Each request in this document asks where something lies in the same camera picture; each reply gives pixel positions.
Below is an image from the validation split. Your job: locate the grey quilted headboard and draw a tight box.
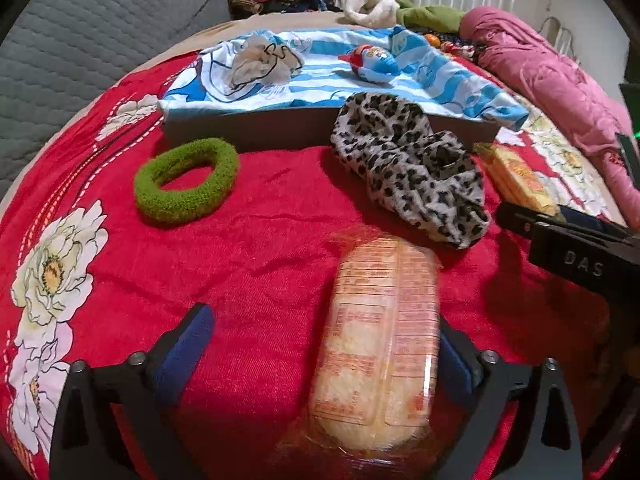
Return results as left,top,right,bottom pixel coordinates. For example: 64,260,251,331
0,0,231,201

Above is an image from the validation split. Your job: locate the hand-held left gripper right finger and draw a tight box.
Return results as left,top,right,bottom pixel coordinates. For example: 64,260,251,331
432,326,585,480

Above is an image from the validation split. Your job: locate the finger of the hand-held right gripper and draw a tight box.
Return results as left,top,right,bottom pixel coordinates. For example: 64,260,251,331
556,205,637,242
495,201,552,240

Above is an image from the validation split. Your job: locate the red and white chocolate egg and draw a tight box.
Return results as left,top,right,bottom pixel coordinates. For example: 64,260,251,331
339,44,401,83

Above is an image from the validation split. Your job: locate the pink quilt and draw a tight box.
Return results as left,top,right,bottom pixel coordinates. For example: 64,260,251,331
459,6,640,221

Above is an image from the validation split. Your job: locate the dark patterned cloth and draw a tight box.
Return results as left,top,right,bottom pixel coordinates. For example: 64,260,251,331
440,35,487,59

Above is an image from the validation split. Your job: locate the leopard print scrunchie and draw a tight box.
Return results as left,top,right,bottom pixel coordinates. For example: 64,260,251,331
331,92,491,250

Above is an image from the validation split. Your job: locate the red floral blanket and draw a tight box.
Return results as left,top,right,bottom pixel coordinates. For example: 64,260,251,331
0,50,626,480

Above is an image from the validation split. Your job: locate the beige sheer scrunchie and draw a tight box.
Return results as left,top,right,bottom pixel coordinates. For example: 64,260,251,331
229,35,305,91

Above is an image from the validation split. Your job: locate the yellow rice cracker packet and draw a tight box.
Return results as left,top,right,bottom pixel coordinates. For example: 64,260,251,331
472,142,558,216

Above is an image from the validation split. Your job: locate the orange rice cracker packet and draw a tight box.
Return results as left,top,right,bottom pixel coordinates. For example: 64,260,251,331
272,227,443,466

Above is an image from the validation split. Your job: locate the green and white fleece garment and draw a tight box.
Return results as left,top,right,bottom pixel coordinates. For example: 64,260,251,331
344,0,468,31

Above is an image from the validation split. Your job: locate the blue striped cartoon towel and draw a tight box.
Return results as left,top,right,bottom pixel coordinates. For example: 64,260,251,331
159,25,530,128

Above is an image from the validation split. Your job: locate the green fuzzy scrunchie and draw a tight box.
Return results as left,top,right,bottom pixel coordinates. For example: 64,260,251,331
134,137,241,226

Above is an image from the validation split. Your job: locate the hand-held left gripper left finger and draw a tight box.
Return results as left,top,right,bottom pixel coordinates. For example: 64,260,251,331
47,303,216,480

